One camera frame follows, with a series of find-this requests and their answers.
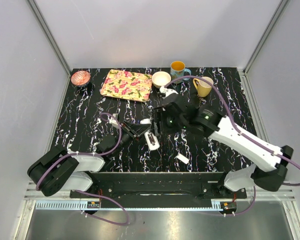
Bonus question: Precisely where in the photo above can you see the white remote control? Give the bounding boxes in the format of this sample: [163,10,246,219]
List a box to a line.
[140,118,160,151]

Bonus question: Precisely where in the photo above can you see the aluminium frame post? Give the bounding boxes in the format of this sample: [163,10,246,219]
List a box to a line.
[25,0,72,76]
[242,0,291,76]

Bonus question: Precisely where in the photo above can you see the yellow mug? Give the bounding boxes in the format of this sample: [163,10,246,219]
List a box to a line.
[193,76,214,98]

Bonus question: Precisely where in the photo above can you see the red patterned small bowl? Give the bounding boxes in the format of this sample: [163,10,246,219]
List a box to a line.
[70,70,91,87]

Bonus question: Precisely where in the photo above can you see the right aluminium frame post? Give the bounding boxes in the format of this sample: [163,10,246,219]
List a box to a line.
[242,0,291,76]

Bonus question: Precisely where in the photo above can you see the white battery compartment cover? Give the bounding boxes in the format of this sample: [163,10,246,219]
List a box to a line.
[176,153,190,164]

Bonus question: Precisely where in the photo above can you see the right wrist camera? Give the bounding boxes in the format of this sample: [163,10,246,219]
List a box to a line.
[159,86,179,101]

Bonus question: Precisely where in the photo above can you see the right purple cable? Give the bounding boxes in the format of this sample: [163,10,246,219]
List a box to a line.
[163,75,300,217]

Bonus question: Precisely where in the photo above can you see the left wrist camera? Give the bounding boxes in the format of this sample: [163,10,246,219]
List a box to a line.
[109,113,120,129]

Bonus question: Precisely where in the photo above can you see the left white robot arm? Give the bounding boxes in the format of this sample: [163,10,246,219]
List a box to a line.
[27,118,151,198]

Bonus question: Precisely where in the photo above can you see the left aluminium frame post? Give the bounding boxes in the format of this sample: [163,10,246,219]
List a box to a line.
[25,0,72,76]

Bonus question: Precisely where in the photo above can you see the blue butterfly mug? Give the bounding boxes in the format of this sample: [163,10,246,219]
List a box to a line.
[170,61,192,84]

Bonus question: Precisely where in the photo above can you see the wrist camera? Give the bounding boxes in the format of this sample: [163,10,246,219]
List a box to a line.
[159,86,179,101]
[109,113,120,129]

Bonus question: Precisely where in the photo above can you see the floral rectangular tray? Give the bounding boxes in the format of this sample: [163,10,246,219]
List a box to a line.
[100,69,153,102]

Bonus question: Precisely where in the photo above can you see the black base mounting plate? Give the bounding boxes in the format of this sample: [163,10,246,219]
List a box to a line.
[69,171,248,210]

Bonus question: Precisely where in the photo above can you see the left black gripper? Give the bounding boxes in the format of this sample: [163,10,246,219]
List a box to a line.
[111,120,151,157]

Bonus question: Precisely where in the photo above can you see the cream ceramic bowl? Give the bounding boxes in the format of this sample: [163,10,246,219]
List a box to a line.
[151,71,171,89]

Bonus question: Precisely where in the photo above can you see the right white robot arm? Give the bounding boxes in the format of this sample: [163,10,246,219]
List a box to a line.
[153,93,293,198]

